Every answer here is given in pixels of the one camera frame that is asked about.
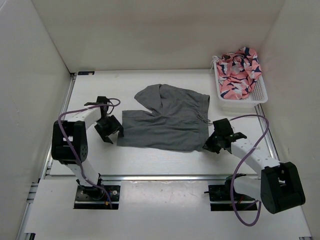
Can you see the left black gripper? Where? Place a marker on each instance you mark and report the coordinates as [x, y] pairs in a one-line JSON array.
[[104, 134]]

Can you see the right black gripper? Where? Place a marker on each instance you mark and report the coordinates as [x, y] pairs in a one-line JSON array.
[[208, 144]]

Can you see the grey shorts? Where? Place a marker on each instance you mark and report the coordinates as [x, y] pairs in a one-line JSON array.
[[175, 119]]

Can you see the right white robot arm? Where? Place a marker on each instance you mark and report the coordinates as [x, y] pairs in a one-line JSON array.
[[277, 186]]

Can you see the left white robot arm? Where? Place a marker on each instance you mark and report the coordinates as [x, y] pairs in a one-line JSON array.
[[70, 144]]

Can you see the pink patterned shorts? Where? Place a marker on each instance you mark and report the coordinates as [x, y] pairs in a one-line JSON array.
[[238, 73]]

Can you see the blue label sticker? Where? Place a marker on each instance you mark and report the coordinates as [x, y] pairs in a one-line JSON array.
[[86, 73]]

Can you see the white plastic basket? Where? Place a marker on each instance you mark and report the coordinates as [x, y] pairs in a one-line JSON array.
[[256, 97]]

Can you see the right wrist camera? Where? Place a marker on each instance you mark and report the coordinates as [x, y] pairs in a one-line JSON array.
[[223, 127]]

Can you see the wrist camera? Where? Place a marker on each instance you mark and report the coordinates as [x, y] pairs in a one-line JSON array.
[[103, 100], [223, 127]]

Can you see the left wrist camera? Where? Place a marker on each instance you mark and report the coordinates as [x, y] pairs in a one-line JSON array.
[[103, 100]]

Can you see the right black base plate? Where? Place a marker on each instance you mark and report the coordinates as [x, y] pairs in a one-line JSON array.
[[220, 200]]

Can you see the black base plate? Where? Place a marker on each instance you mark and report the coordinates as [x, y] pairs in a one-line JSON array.
[[90, 198], [220, 200]]

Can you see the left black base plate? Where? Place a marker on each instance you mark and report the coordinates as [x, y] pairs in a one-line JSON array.
[[90, 198]]

